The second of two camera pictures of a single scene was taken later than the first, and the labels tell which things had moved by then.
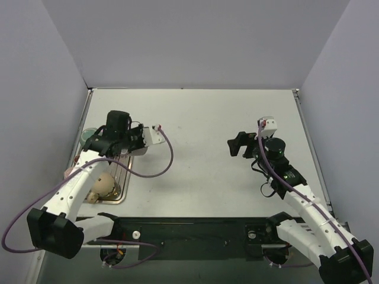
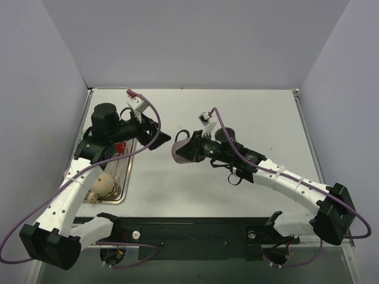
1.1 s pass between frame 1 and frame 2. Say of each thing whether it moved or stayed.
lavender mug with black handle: moved
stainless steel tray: stayed
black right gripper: moved
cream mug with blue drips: stayed
